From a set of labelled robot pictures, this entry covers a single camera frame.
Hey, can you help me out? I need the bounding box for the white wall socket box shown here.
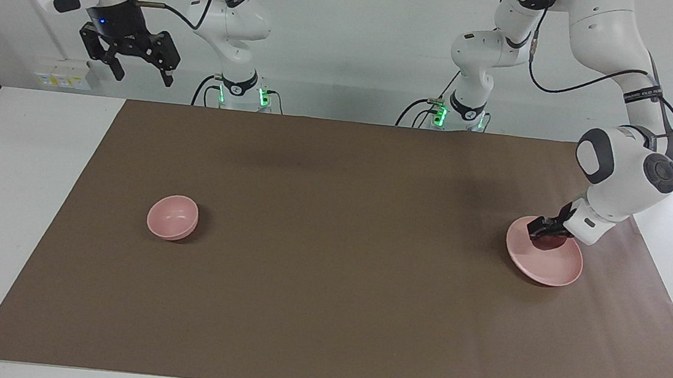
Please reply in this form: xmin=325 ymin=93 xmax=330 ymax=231
xmin=33 ymin=57 xmax=99 ymax=92

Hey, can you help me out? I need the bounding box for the pink plate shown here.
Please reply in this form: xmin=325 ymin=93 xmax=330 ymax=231
xmin=502 ymin=214 xmax=588 ymax=289

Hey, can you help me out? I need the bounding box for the red apple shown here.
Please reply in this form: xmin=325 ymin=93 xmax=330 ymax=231
xmin=531 ymin=232 xmax=569 ymax=254

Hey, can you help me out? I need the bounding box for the brown table mat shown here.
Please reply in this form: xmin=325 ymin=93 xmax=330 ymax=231
xmin=0 ymin=87 xmax=673 ymax=378

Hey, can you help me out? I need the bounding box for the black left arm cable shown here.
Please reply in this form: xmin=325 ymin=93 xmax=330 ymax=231
xmin=519 ymin=23 xmax=673 ymax=163

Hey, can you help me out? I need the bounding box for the pink bowl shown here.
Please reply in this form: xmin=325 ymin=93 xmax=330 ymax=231
xmin=145 ymin=192 xmax=201 ymax=243

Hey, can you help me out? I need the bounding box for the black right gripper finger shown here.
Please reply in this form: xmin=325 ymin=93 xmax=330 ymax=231
xmin=136 ymin=28 xmax=184 ymax=89
xmin=75 ymin=22 xmax=130 ymax=82

